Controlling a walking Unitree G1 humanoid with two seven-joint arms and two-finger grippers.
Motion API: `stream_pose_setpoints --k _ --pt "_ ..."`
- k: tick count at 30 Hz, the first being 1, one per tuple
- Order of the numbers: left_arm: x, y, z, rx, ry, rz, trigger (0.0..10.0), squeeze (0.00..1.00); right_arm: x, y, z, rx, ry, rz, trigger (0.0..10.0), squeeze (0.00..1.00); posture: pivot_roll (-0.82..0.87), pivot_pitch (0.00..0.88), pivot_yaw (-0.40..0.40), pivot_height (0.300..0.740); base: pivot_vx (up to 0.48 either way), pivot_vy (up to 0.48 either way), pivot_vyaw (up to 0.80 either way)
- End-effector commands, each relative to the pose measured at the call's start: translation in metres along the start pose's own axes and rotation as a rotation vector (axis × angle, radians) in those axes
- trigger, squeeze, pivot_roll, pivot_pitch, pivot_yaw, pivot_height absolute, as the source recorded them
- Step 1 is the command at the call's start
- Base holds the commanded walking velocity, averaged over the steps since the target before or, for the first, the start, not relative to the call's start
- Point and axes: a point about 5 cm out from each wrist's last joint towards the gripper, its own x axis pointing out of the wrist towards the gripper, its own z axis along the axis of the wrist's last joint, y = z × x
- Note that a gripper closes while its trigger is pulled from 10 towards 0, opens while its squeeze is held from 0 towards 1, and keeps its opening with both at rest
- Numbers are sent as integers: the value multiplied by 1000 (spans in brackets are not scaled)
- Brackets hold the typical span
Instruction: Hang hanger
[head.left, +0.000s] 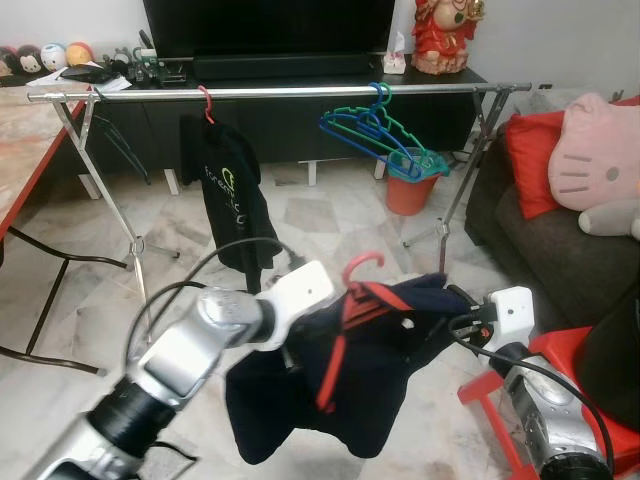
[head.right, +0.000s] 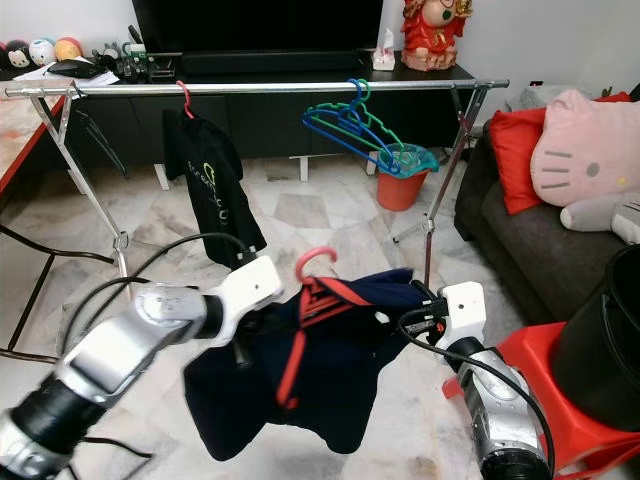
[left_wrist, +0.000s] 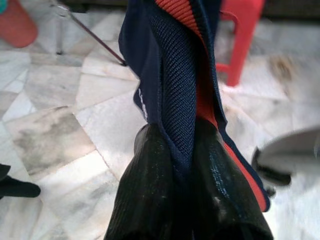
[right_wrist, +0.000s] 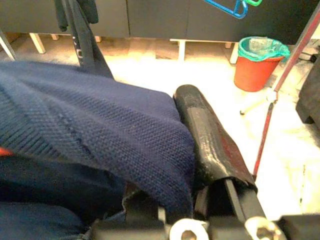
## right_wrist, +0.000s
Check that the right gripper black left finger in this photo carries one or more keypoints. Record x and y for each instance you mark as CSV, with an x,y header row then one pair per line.
x,y
140,205

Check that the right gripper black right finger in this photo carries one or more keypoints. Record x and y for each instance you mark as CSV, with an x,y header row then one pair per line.
x,y
215,140

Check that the navy blue knit garment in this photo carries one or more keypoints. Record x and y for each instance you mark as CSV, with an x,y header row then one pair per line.
x,y
100,125

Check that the blue plastic hanger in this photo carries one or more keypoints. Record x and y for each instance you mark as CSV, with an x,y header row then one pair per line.
x,y
232,11

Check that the green plastic hanger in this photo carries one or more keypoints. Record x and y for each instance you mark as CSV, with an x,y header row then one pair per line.
x,y
255,3

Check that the orange bin green liner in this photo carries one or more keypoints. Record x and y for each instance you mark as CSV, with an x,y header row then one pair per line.
x,y
255,72

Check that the dark grey fabric sofa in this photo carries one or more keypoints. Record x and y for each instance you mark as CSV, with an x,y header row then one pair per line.
x,y
310,100

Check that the silver metal clothes rack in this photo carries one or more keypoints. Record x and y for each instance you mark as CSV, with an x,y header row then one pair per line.
x,y
295,60

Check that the black television console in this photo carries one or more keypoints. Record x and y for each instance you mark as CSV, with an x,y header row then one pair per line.
x,y
155,17

